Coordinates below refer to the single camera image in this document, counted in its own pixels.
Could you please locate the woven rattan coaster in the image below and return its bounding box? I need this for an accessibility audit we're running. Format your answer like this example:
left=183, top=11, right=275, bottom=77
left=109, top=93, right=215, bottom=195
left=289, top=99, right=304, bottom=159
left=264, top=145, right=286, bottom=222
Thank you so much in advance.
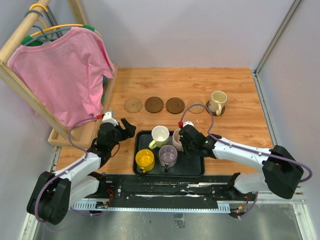
left=123, top=97, right=143, bottom=113
left=187, top=98, right=205, bottom=114

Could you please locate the cream mug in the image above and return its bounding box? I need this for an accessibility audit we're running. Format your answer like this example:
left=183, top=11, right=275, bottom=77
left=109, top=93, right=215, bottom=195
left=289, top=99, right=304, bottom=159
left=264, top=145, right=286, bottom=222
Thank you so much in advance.
left=208, top=90, right=228, bottom=116

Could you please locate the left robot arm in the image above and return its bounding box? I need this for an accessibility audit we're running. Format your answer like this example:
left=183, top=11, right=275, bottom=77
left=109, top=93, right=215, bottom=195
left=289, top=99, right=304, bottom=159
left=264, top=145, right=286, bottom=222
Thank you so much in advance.
left=26, top=118, right=137, bottom=225

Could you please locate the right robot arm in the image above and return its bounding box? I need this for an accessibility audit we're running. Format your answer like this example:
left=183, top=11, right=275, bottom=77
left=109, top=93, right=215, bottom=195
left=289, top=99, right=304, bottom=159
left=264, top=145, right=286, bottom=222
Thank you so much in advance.
left=179, top=124, right=304, bottom=200

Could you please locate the pink mug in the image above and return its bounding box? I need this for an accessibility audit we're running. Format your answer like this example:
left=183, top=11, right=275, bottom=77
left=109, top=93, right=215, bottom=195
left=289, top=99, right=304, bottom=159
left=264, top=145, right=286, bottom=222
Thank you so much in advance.
left=171, top=129, right=183, bottom=152

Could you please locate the purple mug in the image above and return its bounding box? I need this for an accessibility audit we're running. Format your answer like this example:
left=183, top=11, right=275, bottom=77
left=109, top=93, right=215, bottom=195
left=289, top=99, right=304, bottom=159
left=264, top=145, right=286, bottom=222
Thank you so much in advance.
left=158, top=145, right=178, bottom=173

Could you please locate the yellow mug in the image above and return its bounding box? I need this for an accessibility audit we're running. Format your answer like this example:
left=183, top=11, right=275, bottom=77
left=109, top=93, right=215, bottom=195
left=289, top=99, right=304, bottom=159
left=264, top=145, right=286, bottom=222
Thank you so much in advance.
left=135, top=149, right=155, bottom=174

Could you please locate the wooden clothes rack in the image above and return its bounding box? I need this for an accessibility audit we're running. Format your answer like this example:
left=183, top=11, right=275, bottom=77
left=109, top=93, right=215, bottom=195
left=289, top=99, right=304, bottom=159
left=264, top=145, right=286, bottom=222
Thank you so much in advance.
left=0, top=0, right=119, bottom=148

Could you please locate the pink t-shirt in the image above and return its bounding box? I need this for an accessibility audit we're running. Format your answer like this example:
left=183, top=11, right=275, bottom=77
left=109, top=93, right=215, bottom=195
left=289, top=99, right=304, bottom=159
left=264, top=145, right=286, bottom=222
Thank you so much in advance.
left=7, top=27, right=115, bottom=129

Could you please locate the yellow green clothes hanger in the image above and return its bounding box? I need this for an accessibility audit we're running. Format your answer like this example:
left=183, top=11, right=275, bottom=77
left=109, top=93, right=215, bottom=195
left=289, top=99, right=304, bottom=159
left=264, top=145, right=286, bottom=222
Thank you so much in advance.
left=20, top=0, right=102, bottom=46

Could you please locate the grey clothes hanger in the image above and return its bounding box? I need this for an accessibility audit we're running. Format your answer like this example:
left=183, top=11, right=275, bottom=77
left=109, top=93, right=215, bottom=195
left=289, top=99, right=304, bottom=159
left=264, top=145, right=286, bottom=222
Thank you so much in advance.
left=20, top=7, right=71, bottom=46

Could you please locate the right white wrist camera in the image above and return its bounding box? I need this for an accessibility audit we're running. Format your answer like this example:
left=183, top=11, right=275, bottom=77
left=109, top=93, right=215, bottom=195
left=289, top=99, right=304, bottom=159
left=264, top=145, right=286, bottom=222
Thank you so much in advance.
left=178, top=120, right=194, bottom=128

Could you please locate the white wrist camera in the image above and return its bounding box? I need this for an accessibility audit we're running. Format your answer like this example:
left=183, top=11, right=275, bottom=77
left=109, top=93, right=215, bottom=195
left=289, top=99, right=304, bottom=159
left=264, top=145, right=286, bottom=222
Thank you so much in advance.
left=97, top=110, right=118, bottom=126
left=178, top=120, right=194, bottom=128

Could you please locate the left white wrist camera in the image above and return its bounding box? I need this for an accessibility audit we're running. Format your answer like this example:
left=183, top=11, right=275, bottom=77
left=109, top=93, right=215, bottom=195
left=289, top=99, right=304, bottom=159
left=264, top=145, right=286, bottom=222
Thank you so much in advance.
left=97, top=110, right=118, bottom=126

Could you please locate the white mug green handle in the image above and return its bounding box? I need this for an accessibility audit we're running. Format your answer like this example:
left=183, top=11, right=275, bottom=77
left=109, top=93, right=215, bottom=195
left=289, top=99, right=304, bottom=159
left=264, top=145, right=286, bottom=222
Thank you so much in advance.
left=148, top=125, right=170, bottom=150

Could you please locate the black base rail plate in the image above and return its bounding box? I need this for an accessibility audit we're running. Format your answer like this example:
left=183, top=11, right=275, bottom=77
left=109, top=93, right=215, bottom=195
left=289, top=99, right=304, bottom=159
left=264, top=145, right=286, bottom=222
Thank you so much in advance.
left=88, top=174, right=255, bottom=211

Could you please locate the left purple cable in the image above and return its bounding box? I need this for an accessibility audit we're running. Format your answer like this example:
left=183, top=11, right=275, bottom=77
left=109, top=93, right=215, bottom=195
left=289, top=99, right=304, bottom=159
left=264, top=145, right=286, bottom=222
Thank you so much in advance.
left=34, top=115, right=106, bottom=224

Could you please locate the purple cable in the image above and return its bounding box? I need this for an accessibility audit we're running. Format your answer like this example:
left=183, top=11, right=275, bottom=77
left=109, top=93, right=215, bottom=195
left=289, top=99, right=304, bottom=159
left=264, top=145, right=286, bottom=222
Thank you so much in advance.
left=34, top=115, right=106, bottom=224
left=180, top=104, right=313, bottom=221

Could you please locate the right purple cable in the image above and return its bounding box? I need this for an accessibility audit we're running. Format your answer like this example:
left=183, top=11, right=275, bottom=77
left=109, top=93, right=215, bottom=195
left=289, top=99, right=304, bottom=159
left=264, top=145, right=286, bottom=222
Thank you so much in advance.
left=180, top=104, right=313, bottom=221

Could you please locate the aluminium frame post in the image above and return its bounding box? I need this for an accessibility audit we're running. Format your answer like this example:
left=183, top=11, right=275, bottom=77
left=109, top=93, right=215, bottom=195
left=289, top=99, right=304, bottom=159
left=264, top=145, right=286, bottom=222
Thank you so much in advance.
left=253, top=0, right=305, bottom=75

